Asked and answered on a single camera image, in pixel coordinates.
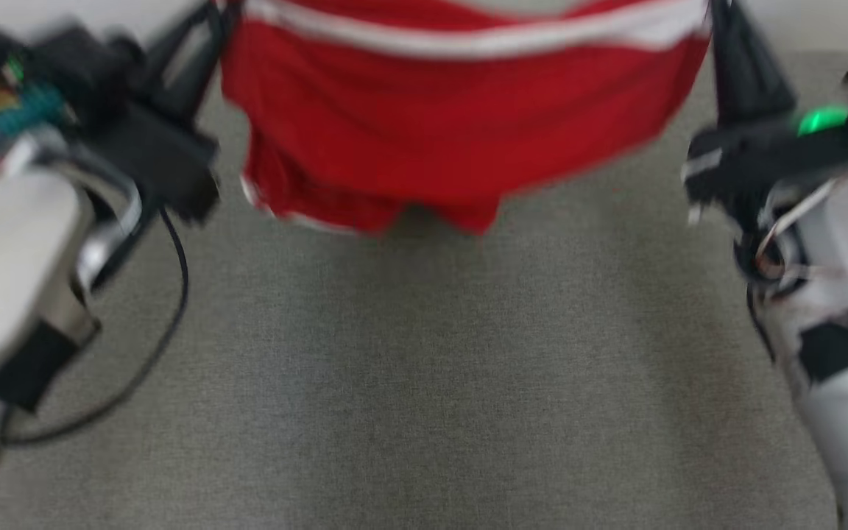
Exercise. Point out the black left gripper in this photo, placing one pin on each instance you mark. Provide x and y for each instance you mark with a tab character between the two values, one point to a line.
144	140

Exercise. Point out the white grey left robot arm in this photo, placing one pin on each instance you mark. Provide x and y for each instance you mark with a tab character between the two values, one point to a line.
12	243

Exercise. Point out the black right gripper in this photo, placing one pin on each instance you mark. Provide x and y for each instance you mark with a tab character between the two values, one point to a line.
755	162

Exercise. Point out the red white sports shorts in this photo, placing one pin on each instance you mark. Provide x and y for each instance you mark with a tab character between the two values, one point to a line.
453	125

